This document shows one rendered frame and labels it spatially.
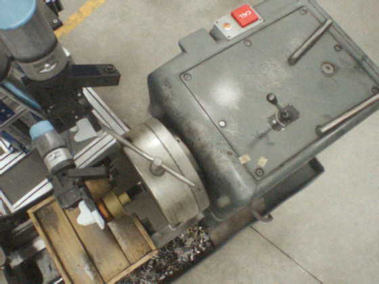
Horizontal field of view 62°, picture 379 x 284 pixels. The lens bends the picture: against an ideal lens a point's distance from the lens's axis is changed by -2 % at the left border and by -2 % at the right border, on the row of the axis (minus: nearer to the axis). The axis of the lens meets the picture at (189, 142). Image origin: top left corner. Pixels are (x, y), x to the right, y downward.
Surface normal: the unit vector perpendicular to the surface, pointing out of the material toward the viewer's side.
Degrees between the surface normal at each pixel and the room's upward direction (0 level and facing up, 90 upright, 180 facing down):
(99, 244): 0
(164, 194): 30
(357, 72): 0
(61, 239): 0
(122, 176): 51
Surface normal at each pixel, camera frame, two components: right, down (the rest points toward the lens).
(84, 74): 0.32, -0.73
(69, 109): 0.54, 0.63
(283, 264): 0.05, -0.32
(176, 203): 0.43, 0.34
